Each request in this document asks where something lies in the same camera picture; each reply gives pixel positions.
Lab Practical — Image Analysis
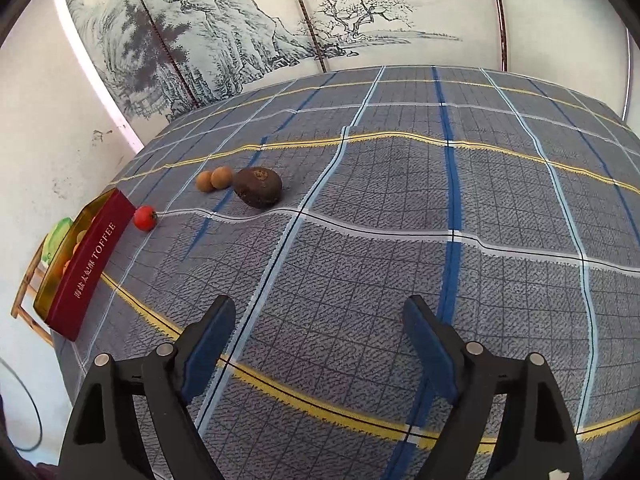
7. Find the orange tangerine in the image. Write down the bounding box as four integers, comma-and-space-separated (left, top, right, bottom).
62, 259, 73, 276
76, 230, 88, 244

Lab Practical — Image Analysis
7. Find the green tissue pack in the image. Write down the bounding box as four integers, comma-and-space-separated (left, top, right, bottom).
41, 217, 73, 266

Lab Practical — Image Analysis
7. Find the black cable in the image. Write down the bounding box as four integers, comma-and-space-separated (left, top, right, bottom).
0, 356, 44, 453

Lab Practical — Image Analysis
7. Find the wooden chair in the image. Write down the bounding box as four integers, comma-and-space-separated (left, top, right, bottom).
10, 240, 53, 347

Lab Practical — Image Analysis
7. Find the small red fruit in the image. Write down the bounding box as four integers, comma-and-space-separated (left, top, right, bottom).
132, 205, 157, 232

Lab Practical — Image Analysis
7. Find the dark brown avocado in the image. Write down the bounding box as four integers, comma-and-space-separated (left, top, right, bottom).
233, 166, 282, 209

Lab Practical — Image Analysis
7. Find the landscape painted folding screen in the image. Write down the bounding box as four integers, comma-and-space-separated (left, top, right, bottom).
65, 0, 639, 141

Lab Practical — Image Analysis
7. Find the gold metal tin box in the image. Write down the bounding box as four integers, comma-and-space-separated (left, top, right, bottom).
35, 188, 136, 341

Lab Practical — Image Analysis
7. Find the plaid grey tablecloth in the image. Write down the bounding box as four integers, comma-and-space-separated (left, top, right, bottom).
55, 66, 639, 479

